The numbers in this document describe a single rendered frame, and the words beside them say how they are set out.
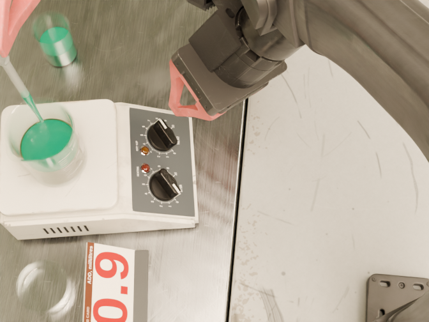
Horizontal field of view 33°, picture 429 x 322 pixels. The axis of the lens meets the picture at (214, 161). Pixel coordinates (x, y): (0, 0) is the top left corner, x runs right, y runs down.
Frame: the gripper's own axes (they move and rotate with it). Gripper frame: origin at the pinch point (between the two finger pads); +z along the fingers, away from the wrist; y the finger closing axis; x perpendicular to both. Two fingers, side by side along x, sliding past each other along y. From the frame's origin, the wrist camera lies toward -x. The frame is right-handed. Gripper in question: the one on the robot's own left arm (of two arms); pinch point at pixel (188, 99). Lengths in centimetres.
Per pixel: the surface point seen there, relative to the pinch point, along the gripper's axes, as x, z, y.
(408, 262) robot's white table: 27.3, -1.6, -11.1
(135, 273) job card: 11.7, 12.5, 9.5
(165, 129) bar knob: 0.8, 5.4, 0.7
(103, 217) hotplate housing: 5.0, 8.5, 11.0
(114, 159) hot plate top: 0.8, 5.8, 7.6
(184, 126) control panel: 1.5, 7.2, -2.9
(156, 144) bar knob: 1.6, 6.7, 1.8
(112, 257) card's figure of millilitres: 9.0, 12.0, 10.9
